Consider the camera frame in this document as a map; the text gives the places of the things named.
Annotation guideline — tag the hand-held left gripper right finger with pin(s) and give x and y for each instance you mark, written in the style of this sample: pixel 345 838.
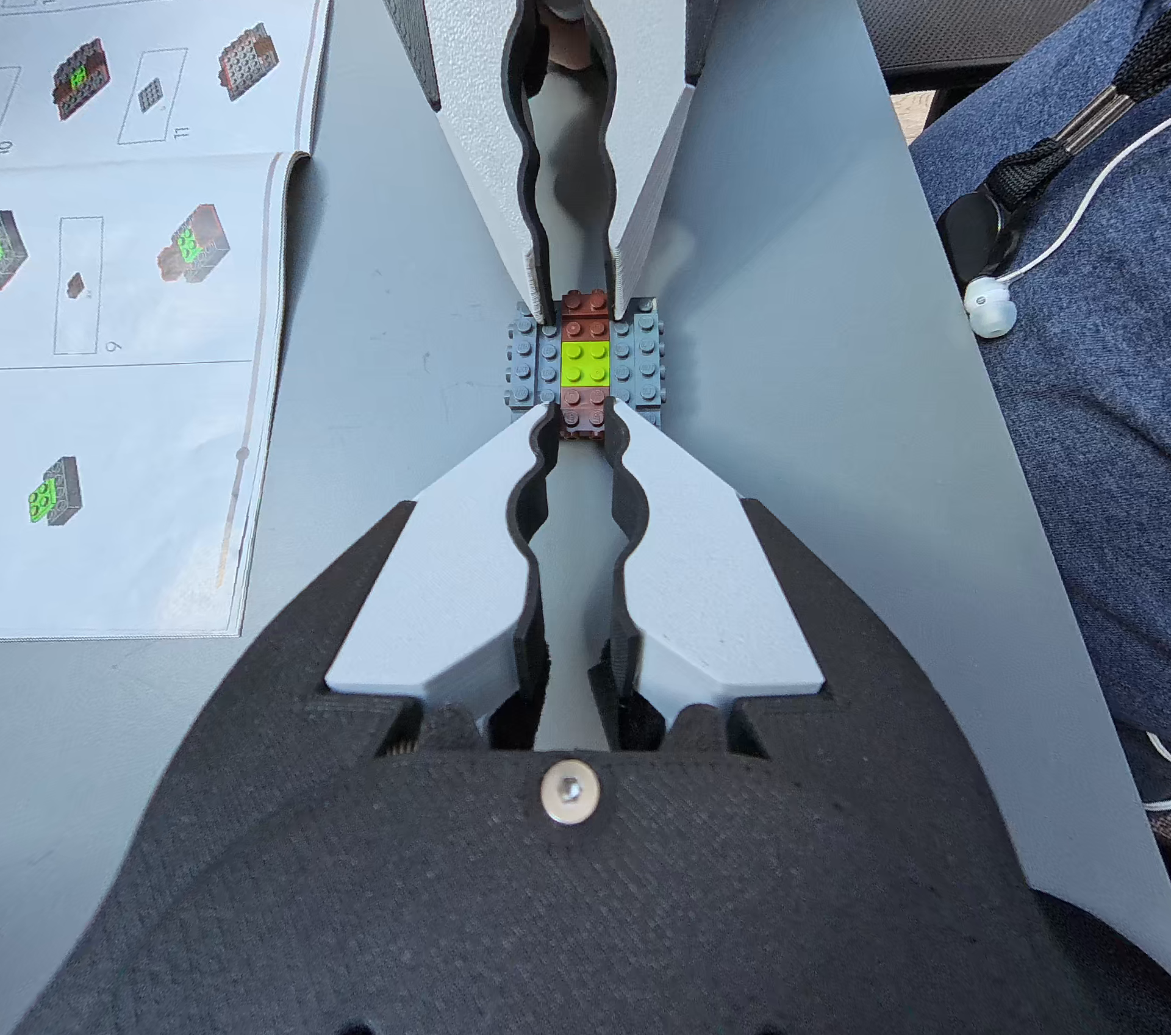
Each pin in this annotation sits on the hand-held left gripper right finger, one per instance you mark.
pixel 723 596

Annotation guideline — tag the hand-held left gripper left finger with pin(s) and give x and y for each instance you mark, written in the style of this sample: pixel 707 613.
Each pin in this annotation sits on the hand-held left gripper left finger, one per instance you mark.
pixel 430 596

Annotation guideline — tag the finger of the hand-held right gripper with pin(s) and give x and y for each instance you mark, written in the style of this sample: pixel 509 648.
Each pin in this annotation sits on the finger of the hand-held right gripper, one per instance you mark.
pixel 471 47
pixel 649 47

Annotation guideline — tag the grey brown toy brick assembly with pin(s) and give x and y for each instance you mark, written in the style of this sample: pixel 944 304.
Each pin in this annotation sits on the grey brown toy brick assembly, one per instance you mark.
pixel 585 363

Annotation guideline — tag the grey desk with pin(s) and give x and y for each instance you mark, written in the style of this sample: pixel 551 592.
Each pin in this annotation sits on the grey desk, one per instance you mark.
pixel 823 504

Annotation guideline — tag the person's right hand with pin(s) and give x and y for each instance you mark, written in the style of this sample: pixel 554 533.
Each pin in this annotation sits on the person's right hand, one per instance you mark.
pixel 569 42

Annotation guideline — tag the black office chair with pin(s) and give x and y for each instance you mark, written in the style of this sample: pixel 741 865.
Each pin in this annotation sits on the black office chair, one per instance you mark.
pixel 988 19

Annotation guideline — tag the brick building instruction booklet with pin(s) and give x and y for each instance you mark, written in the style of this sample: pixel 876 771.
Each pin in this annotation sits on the brick building instruction booklet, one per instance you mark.
pixel 155 230

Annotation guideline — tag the person in blue jeans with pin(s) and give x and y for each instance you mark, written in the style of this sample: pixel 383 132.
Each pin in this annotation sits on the person in blue jeans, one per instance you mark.
pixel 1098 459

